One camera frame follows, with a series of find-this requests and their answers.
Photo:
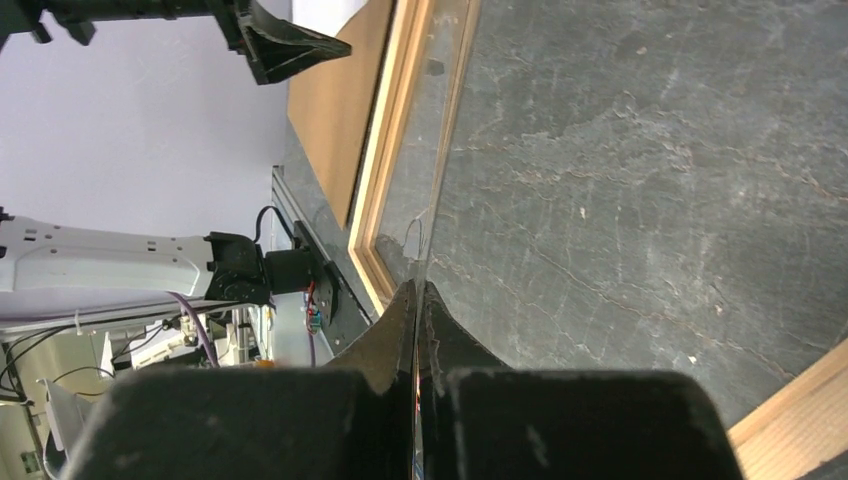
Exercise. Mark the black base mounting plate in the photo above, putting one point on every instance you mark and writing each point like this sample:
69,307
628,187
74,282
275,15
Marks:
333,309

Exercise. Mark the brown backing board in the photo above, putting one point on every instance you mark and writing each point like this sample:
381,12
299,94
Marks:
330,105

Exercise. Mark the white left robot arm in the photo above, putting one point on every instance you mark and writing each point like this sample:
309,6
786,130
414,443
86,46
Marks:
218,266

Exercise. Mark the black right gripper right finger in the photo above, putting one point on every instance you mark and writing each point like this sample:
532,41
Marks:
485,420

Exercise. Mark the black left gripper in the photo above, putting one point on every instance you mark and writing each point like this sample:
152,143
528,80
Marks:
275,49

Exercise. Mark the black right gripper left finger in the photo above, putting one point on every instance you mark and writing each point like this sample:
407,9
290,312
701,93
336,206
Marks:
351,418

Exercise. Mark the light wooden picture frame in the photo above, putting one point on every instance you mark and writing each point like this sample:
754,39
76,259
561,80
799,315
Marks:
633,185

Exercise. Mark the clear acrylic frame pane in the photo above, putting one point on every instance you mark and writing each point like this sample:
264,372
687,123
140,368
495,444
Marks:
423,122

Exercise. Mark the printed photo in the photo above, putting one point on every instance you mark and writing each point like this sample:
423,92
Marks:
325,16

